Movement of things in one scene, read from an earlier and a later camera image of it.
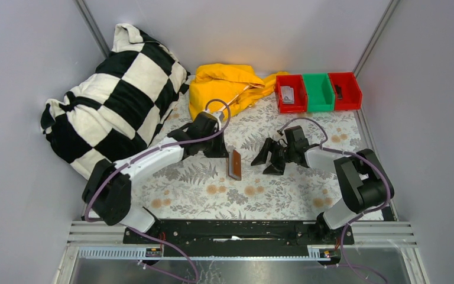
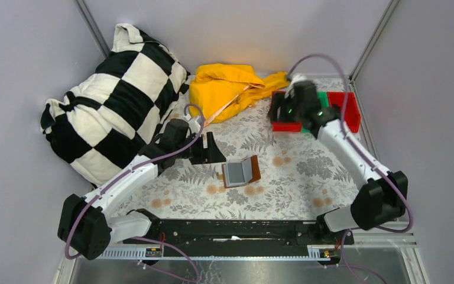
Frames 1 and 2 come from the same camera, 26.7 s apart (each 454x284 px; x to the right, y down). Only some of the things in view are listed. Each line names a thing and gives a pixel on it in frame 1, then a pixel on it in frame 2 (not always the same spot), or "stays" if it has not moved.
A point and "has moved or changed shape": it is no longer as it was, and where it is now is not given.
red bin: x=352 y=93 to x=352 y=115
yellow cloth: x=238 y=86 stays
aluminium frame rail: x=382 y=235 stays
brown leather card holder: x=234 y=165 has moved or changed shape
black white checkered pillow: x=114 y=112 stays
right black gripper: x=278 y=151 to x=285 y=108
